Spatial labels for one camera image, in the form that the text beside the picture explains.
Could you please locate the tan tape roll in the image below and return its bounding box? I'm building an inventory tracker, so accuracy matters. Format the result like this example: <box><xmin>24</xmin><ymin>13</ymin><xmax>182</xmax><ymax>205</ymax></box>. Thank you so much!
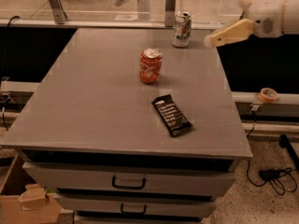
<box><xmin>259</xmin><ymin>88</ymin><xmax>278</xmax><ymax>104</ymax></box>

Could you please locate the top grey drawer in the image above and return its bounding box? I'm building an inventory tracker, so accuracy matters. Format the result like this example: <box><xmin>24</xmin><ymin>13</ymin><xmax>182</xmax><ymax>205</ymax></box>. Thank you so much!
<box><xmin>23</xmin><ymin>162</ymin><xmax>235</xmax><ymax>197</ymax></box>

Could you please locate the red coke can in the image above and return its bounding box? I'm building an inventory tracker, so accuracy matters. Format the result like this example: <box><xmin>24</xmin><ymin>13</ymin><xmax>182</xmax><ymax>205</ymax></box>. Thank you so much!
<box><xmin>139</xmin><ymin>48</ymin><xmax>163</xmax><ymax>84</ymax></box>

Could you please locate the black snack bar wrapper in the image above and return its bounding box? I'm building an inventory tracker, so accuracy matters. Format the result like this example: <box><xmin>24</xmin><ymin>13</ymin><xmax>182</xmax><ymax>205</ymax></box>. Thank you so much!
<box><xmin>151</xmin><ymin>94</ymin><xmax>192</xmax><ymax>137</ymax></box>

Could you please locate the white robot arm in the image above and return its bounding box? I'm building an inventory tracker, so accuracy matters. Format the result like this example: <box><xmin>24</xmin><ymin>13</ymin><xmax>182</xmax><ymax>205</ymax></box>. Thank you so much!
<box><xmin>204</xmin><ymin>0</ymin><xmax>299</xmax><ymax>48</ymax></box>

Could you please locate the middle metal bracket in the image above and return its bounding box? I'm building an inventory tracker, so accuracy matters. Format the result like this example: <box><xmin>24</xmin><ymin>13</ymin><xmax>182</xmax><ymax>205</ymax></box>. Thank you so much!
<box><xmin>164</xmin><ymin>0</ymin><xmax>177</xmax><ymax>27</ymax></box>

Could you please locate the white green soda can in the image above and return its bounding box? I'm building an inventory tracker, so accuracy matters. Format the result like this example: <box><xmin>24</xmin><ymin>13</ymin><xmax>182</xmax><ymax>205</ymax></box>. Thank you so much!
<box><xmin>172</xmin><ymin>11</ymin><xmax>192</xmax><ymax>48</ymax></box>

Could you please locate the grey drawer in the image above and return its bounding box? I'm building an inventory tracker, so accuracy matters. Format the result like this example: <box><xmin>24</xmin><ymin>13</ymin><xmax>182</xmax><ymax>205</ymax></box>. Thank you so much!
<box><xmin>54</xmin><ymin>194</ymin><xmax>216</xmax><ymax>218</ymax></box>
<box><xmin>23</xmin><ymin>162</ymin><xmax>235</xmax><ymax>197</ymax></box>

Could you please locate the black pole at right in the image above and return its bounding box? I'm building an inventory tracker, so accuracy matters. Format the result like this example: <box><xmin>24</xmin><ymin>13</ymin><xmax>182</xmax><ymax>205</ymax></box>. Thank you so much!
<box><xmin>279</xmin><ymin>134</ymin><xmax>299</xmax><ymax>170</ymax></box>

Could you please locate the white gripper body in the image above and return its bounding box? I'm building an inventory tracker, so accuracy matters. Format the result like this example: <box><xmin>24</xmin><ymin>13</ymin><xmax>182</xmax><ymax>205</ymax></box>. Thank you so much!
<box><xmin>246</xmin><ymin>0</ymin><xmax>286</xmax><ymax>37</ymax></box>

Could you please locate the grey drawer cabinet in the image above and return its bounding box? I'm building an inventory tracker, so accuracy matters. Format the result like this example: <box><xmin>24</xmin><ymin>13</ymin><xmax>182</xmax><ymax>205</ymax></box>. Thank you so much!
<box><xmin>2</xmin><ymin>29</ymin><xmax>251</xmax><ymax>224</ymax></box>

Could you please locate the cardboard box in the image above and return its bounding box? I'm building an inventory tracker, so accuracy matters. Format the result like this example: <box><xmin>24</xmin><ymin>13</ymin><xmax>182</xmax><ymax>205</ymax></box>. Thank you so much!
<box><xmin>0</xmin><ymin>156</ymin><xmax>62</xmax><ymax>224</ymax></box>

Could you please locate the left metal bracket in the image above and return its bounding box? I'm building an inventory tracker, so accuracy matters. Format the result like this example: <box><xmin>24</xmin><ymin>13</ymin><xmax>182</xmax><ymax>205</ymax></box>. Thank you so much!
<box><xmin>49</xmin><ymin>0</ymin><xmax>67</xmax><ymax>24</ymax></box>

